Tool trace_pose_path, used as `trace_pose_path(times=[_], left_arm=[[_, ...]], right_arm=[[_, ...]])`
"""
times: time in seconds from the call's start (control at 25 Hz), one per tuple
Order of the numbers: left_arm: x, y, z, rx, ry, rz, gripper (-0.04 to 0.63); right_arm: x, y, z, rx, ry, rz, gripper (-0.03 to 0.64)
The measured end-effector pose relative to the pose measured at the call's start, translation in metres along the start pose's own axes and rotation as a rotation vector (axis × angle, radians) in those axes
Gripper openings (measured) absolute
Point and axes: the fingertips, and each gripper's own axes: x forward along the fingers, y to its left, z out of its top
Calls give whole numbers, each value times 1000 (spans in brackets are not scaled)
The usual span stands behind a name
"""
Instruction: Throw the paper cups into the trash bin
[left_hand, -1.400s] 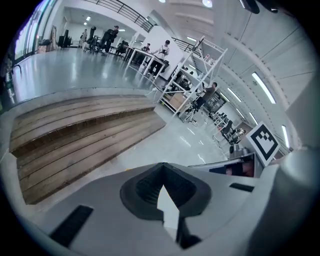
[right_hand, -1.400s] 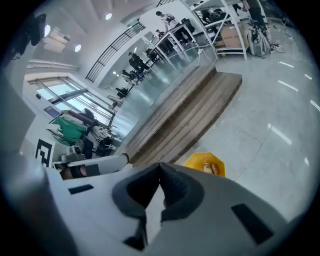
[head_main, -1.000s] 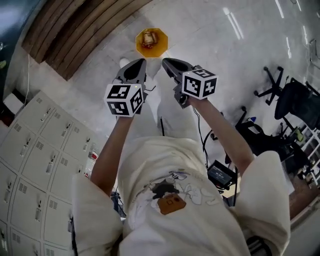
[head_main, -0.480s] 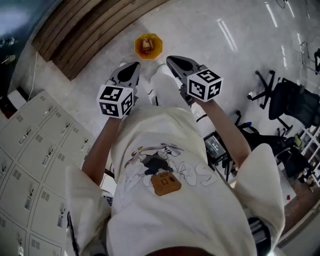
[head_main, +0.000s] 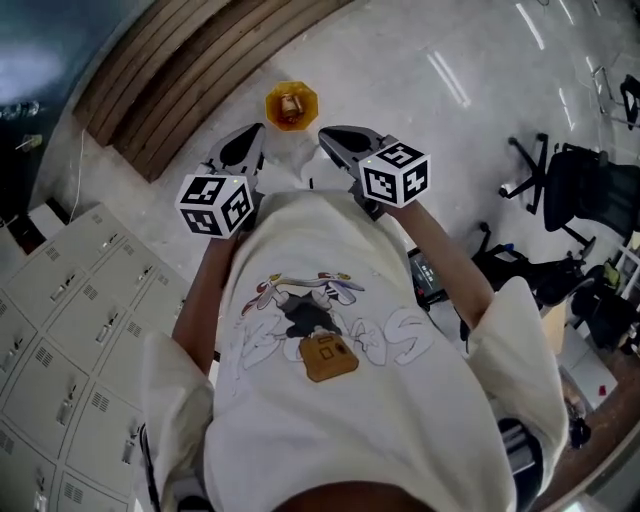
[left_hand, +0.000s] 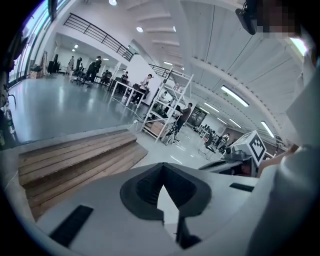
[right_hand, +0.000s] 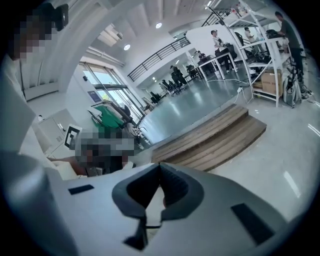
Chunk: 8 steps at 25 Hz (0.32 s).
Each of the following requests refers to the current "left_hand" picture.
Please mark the round ceiling light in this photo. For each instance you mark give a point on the round ceiling light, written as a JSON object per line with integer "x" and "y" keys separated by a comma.
{"x": 139, "y": 29}

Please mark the person's right forearm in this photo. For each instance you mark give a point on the person's right forearm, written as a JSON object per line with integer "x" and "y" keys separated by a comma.
{"x": 271, "y": 165}

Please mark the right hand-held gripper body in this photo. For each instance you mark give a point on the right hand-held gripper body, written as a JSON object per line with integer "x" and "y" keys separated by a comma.
{"x": 257, "y": 147}

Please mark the black head-worn camera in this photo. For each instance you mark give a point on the black head-worn camera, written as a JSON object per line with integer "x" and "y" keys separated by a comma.
{"x": 247, "y": 17}

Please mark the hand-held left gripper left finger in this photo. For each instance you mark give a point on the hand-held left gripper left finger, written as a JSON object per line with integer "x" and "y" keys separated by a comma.
{"x": 100, "y": 225}

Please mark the white metal shelf rack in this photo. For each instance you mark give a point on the white metal shelf rack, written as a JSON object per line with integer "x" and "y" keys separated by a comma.
{"x": 172, "y": 105}

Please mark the white table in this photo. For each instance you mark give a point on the white table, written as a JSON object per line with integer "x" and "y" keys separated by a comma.
{"x": 127, "y": 87}

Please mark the long ceiling light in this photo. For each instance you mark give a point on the long ceiling light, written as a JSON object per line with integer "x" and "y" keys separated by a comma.
{"x": 235, "y": 96}
{"x": 267, "y": 128}

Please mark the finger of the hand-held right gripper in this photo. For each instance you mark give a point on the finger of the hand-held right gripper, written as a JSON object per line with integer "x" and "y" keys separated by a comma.
{"x": 225, "y": 168}

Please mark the black office chair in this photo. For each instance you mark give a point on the black office chair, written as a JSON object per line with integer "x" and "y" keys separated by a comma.
{"x": 208, "y": 145}

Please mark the black stair railing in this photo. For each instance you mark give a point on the black stair railing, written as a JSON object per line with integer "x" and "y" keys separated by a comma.
{"x": 100, "y": 35}

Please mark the cardboard box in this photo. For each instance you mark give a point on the cardboard box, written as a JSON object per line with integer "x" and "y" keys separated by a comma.
{"x": 36, "y": 74}

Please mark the cream printed t-shirt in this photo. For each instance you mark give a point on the cream printed t-shirt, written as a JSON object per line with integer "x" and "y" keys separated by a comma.
{"x": 295, "y": 200}

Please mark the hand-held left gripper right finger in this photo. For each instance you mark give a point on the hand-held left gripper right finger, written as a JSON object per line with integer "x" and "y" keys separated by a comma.
{"x": 225, "y": 200}

